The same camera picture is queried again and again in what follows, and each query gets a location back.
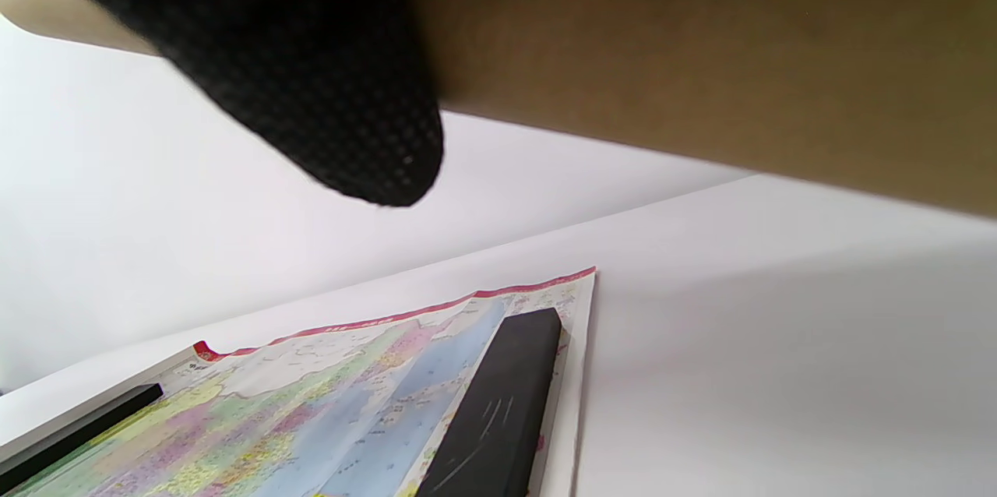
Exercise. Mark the person's right hand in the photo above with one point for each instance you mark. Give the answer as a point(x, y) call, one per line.
point(296, 53)

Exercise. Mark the colourful paper map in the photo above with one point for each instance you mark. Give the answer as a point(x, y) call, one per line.
point(327, 419)

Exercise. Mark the black bar paperweight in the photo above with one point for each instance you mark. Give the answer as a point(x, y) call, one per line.
point(78, 427)
point(498, 403)

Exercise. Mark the brown cardboard mailing tube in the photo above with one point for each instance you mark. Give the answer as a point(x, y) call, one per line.
point(701, 45)

